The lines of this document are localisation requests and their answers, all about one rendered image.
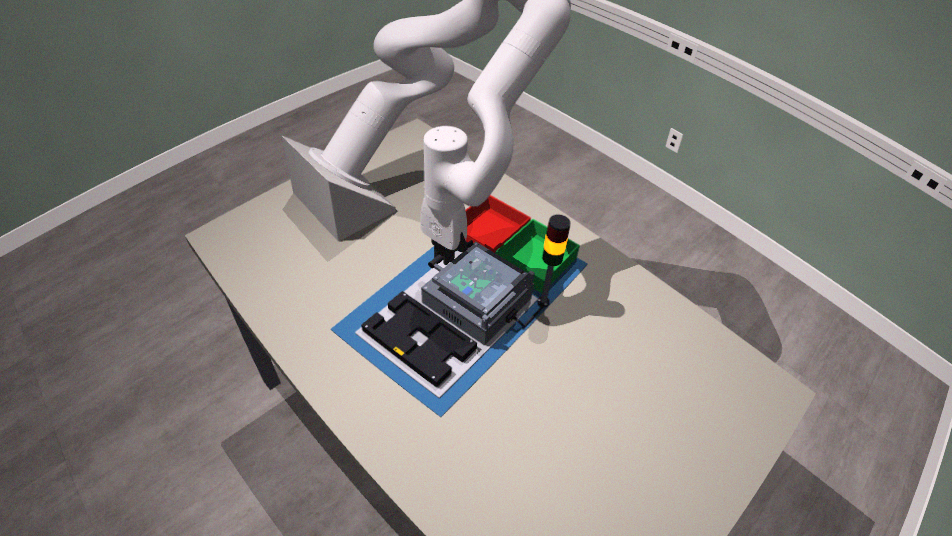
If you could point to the green bin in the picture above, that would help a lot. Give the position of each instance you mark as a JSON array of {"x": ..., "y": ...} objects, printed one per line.
[{"x": 526, "y": 248}]

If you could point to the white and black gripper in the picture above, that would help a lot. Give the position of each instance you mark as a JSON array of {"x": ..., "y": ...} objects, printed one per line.
[{"x": 446, "y": 229}]

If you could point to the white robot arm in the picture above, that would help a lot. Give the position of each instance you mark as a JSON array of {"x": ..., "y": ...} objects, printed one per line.
[{"x": 408, "y": 46}]

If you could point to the red bin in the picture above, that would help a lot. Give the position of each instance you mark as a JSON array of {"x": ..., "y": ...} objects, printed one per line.
[{"x": 493, "y": 223}]

